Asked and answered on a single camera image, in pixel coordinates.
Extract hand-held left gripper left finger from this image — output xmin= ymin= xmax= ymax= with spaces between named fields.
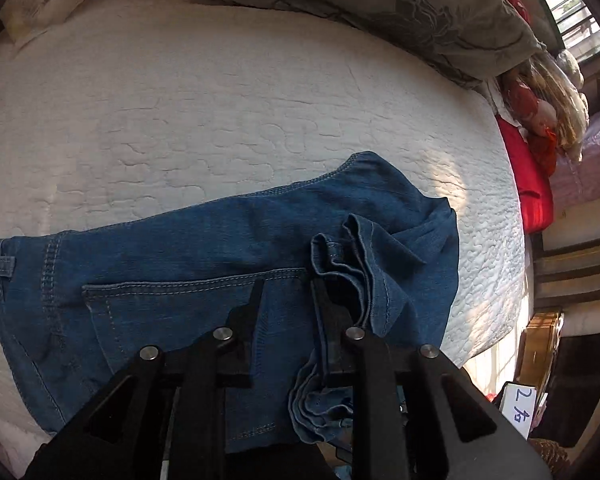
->
xmin=25 ymin=279 xmax=267 ymax=480

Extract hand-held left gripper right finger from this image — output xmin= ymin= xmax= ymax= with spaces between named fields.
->
xmin=311 ymin=279 xmax=553 ymax=480

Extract blue denim pants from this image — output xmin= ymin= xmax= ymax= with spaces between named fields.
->
xmin=0 ymin=151 xmax=461 ymax=456

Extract white paper label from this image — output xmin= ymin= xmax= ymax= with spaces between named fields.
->
xmin=500 ymin=382 xmax=544 ymax=437

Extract wooden furniture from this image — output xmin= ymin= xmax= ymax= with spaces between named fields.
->
xmin=515 ymin=310 xmax=566 ymax=397

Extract white quilted mattress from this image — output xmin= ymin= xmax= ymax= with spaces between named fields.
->
xmin=0 ymin=0 xmax=537 ymax=436

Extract plain red cushion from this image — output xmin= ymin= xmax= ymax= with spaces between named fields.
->
xmin=495 ymin=115 xmax=555 ymax=235

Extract wicker basket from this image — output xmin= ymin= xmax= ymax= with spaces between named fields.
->
xmin=527 ymin=437 xmax=572 ymax=472

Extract plastic bag of stuffed toys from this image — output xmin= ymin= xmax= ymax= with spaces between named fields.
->
xmin=485 ymin=50 xmax=592 ymax=177

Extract purple cloth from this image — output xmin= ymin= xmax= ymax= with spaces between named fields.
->
xmin=550 ymin=107 xmax=600 ymax=252

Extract grey floral pillow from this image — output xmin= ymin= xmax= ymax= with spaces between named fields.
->
xmin=192 ymin=0 xmax=543 ymax=92

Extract red floral pillow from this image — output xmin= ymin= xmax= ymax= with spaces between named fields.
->
xmin=500 ymin=0 xmax=532 ymax=23

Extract barred window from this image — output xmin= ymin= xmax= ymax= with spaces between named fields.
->
xmin=530 ymin=0 xmax=600 ymax=57

